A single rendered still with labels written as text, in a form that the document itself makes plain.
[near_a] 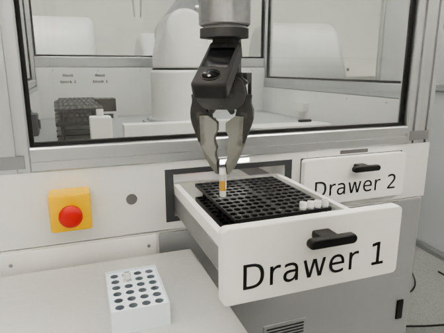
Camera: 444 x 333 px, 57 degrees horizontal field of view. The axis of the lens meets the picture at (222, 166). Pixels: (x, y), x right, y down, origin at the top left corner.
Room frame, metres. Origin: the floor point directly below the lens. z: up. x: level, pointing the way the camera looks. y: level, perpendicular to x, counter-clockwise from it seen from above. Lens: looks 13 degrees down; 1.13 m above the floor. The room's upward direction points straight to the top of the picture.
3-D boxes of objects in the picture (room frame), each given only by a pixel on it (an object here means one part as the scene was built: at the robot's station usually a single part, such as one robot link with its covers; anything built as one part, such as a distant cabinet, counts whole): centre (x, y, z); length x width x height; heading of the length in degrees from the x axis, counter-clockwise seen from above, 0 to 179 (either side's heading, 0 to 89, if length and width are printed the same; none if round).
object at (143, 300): (0.58, 0.14, 0.78); 0.12 x 0.08 x 0.04; 19
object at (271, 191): (0.73, -0.07, 0.87); 0.22 x 0.18 x 0.06; 20
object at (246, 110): (0.60, -0.02, 1.07); 0.05 x 0.02 x 0.09; 79
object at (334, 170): (0.95, -0.32, 0.87); 0.29 x 0.02 x 0.11; 110
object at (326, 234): (0.52, -0.14, 0.91); 0.07 x 0.04 x 0.01; 110
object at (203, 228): (0.74, -0.06, 0.86); 0.40 x 0.26 x 0.06; 20
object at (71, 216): (0.69, 0.27, 0.88); 0.04 x 0.03 x 0.04; 110
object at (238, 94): (0.63, 0.00, 1.12); 0.09 x 0.08 x 0.12; 169
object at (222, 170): (0.61, 0.00, 0.96); 0.01 x 0.01 x 0.05
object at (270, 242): (0.54, -0.13, 0.87); 0.29 x 0.02 x 0.11; 110
